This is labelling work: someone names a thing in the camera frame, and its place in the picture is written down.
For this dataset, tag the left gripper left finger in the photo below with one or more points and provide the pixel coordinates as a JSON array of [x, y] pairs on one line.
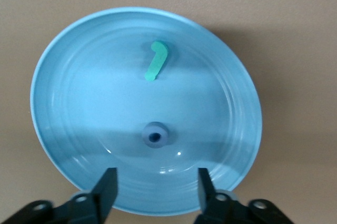
[[105, 195]]

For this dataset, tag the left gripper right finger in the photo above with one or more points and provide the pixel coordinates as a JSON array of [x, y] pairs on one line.
[[210, 203]]

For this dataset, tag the blue foam letter o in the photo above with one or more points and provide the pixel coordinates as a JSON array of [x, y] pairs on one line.
[[147, 139]]

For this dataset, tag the teal foam letter l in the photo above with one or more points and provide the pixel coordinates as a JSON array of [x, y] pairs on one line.
[[156, 63]]

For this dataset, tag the blue plate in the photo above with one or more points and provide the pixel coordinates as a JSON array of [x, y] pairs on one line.
[[79, 102]]

